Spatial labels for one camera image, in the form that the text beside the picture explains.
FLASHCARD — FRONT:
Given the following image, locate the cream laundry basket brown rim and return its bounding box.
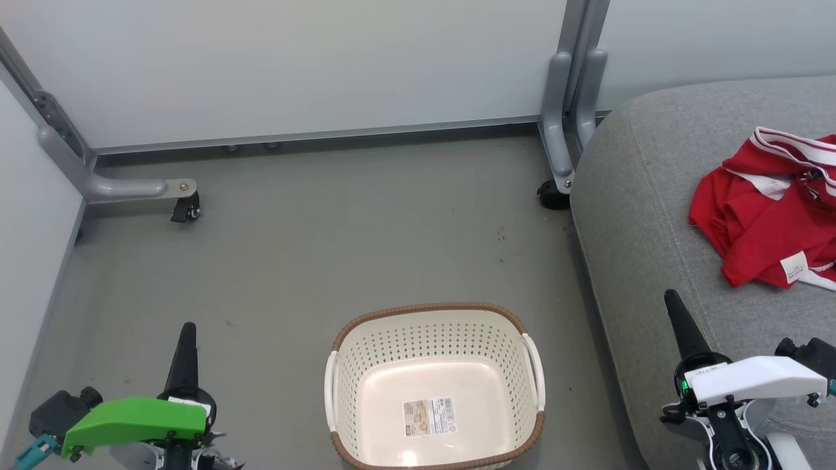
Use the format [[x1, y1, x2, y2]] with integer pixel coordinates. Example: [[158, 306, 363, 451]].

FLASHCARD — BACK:
[[324, 302, 547, 470]]

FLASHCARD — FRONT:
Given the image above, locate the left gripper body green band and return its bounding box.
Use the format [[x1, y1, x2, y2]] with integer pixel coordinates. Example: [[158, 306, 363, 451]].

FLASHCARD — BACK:
[[61, 386, 218, 458]]

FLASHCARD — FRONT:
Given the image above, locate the grey fabric sofa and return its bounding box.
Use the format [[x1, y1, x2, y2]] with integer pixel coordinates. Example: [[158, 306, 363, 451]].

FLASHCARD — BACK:
[[570, 74, 836, 470]]

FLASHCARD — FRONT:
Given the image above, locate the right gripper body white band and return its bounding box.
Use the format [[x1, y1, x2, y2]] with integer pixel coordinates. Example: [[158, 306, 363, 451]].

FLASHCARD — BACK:
[[675, 352, 829, 407]]

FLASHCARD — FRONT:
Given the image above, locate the paper label with barcode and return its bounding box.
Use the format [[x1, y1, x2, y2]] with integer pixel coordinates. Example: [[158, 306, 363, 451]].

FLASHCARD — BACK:
[[402, 396, 458, 439]]

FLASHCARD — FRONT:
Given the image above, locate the grey partition base rail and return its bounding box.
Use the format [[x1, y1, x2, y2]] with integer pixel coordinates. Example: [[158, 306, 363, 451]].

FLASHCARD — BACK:
[[93, 114, 544, 156]]

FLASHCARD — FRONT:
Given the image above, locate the grey metal partition foot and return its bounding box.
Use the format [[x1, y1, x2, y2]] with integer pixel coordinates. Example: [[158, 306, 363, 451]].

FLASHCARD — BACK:
[[538, 0, 612, 195], [0, 29, 199, 204]]

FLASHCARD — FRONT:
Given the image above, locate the red and white sports jersey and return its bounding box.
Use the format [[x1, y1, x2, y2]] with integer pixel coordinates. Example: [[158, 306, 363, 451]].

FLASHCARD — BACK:
[[688, 127, 836, 292]]

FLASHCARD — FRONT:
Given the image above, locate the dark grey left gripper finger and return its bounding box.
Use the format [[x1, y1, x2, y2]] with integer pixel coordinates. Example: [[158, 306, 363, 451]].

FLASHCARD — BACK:
[[163, 321, 199, 392]]

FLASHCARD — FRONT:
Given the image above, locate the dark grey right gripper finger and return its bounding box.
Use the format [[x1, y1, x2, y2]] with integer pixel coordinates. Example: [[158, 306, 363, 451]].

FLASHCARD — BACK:
[[664, 289, 713, 362]]

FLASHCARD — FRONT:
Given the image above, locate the teal left cable connector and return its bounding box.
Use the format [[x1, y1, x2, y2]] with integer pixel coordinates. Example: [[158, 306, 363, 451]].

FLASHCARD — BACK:
[[13, 433, 61, 470]]

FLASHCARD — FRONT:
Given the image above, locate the black caster wheel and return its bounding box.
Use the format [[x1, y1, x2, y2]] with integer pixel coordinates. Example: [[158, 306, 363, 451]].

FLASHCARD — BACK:
[[536, 180, 571, 211], [170, 192, 202, 225]]

